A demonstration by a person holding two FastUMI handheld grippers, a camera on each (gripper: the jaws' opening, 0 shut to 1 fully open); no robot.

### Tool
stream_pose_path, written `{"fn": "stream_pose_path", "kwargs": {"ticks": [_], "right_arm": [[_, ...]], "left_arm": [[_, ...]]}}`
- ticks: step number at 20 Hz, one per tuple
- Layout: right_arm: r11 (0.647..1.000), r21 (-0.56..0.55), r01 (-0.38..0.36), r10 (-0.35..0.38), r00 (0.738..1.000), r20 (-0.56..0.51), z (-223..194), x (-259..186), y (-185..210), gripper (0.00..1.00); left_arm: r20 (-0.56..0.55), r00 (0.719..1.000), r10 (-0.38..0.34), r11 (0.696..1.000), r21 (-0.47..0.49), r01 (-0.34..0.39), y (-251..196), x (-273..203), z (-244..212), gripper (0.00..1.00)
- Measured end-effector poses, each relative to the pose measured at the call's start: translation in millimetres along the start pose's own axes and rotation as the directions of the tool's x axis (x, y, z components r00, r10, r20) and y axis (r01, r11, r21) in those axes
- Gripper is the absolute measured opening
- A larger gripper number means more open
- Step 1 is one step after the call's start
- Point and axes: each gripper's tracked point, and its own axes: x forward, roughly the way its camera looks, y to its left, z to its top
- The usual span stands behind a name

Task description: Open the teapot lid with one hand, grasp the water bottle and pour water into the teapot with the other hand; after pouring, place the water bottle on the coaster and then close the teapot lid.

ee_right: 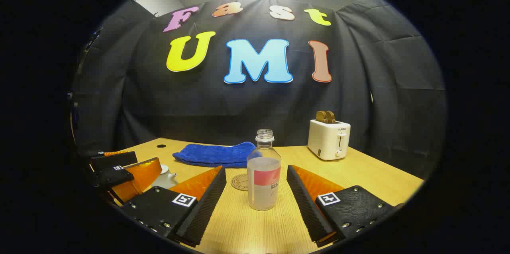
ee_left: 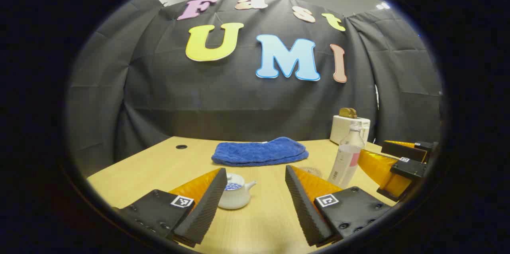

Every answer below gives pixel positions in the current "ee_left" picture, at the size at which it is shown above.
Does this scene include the round wooden coaster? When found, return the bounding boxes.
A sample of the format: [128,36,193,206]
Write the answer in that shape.
[299,166,323,179]

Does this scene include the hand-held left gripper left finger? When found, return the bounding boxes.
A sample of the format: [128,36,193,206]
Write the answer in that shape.
[114,167,228,248]

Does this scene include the white toaster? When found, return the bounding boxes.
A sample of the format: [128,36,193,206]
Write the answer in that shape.
[330,114,371,145]

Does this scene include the blue folded towel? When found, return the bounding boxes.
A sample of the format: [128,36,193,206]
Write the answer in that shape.
[211,137,309,167]

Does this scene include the white ceramic teacup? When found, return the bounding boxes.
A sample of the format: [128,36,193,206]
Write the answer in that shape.
[218,173,257,210]

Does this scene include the clear plastic water bottle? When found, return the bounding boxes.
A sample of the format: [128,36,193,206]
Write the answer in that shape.
[328,122,365,189]

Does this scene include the black backdrop cloth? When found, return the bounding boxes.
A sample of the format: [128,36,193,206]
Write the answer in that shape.
[66,0,443,175]

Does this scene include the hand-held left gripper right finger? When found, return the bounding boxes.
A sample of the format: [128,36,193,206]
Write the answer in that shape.
[285,165,393,247]

